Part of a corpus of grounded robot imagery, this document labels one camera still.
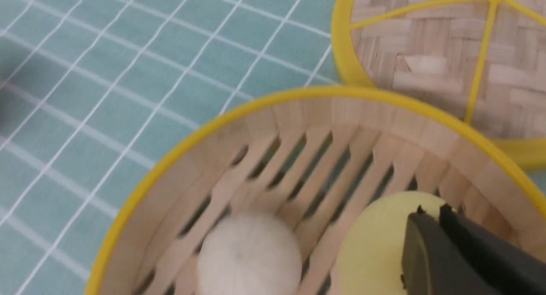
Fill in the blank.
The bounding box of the yellow bun front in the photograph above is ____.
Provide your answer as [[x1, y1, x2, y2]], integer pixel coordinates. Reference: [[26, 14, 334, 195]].
[[336, 191, 445, 295]]

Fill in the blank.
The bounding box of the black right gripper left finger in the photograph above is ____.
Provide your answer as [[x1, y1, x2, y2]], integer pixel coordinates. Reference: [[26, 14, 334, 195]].
[[401, 205, 508, 295]]

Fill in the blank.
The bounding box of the white bun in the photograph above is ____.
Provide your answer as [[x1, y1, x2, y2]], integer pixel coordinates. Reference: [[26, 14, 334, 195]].
[[196, 211, 303, 295]]

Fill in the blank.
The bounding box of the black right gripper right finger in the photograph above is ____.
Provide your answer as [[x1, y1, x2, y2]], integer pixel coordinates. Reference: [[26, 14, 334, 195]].
[[439, 204, 546, 295]]

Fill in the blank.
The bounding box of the woven bamboo steamer lid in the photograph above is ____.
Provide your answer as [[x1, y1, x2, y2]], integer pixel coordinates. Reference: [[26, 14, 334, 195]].
[[331, 0, 545, 170]]

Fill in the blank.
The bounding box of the bamboo steamer tray yellow rim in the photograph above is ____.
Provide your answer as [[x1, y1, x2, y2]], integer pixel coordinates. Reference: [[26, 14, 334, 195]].
[[85, 86, 545, 295]]

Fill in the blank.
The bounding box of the green checkered tablecloth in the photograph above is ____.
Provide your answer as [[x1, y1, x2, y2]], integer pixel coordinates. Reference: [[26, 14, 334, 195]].
[[1, 0, 341, 295]]

